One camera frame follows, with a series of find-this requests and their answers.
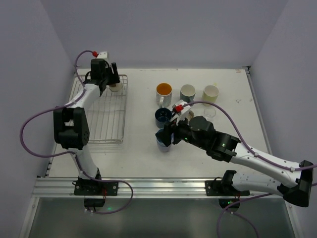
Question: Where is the light blue plastic cup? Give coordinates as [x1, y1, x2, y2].
[157, 139, 171, 147]

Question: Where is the beige cup with brown band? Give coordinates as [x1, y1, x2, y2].
[109, 82, 123, 93]

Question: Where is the dark blue mug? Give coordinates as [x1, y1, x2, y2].
[155, 108, 172, 128]

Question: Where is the clear glass cup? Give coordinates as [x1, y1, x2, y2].
[204, 108, 216, 121]

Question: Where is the grey blue ceramic mug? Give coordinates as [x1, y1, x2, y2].
[180, 84, 196, 103]

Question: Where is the white pearly round cup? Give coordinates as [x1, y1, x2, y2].
[156, 83, 172, 108]

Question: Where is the light green ceramic mug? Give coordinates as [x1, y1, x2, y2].
[202, 85, 219, 103]

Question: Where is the lavender plastic cup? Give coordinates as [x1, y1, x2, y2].
[158, 145, 171, 153]

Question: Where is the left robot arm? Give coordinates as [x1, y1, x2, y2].
[53, 59, 120, 181]

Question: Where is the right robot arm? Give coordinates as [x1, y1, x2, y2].
[156, 116, 313, 207]

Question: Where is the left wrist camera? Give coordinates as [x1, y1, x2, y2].
[96, 51, 109, 61]

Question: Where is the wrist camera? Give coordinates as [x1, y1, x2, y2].
[170, 100, 191, 125]
[96, 51, 109, 61]

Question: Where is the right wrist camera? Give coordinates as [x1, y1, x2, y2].
[170, 100, 191, 125]

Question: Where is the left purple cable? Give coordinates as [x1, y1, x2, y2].
[19, 49, 134, 215]

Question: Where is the wire dish rack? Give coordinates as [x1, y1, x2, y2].
[59, 74, 129, 144]

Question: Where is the aluminium mounting rail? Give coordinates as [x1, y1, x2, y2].
[33, 176, 292, 199]

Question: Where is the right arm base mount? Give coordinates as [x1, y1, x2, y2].
[205, 170, 250, 209]

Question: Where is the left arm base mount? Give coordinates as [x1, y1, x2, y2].
[72, 178, 118, 212]

